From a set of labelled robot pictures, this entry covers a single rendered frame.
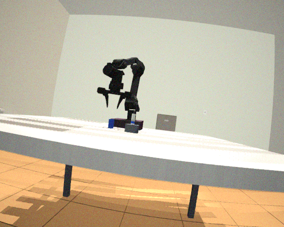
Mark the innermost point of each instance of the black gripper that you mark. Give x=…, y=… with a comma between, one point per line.
x=105, y=92

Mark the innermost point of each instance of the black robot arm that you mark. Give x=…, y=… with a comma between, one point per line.
x=112, y=70

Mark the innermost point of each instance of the blue marker cap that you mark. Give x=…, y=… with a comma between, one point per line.
x=111, y=123

